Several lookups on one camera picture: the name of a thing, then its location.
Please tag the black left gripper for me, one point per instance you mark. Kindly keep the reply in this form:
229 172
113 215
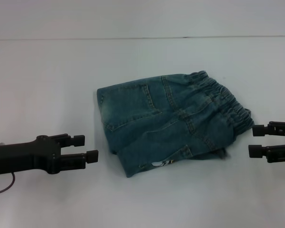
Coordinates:
21 155

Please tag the blue denim shorts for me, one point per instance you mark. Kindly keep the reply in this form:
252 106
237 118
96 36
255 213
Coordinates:
171 123

